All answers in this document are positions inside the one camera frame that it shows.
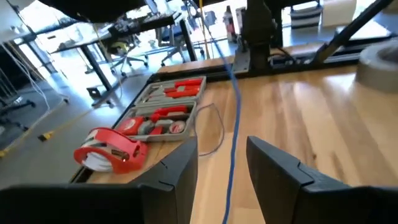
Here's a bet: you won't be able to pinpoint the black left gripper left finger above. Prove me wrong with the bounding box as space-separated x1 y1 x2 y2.
0 136 199 224

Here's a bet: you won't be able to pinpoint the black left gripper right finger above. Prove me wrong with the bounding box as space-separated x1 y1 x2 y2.
246 136 398 224

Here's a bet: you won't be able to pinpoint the blue cord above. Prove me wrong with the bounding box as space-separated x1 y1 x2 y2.
203 18 243 224

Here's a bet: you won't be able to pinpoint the red tape dispenser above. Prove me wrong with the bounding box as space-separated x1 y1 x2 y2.
73 126 149 174

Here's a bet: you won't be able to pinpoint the small tape roll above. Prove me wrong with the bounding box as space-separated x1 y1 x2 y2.
169 120 187 134

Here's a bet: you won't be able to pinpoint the red tape measure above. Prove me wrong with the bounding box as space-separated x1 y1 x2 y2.
123 116 146 136

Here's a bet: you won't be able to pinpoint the grey tool case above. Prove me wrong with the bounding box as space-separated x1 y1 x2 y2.
113 76 208 143

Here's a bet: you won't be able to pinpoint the black desk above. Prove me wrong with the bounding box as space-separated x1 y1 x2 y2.
46 12 198 108

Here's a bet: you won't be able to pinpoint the office chair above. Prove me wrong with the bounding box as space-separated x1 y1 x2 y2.
107 40 149 77
157 24 189 67

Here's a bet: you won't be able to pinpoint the thin grey wire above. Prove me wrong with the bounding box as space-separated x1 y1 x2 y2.
194 102 225 157

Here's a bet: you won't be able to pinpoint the red-handled pliers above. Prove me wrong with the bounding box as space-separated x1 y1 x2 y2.
173 78 203 89
150 105 189 123

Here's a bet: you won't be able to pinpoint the grey duct tape roll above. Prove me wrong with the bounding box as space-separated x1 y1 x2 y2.
355 39 398 93

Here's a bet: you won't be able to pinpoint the yellow hanging cord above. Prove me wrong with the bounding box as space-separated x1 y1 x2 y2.
198 0 211 60

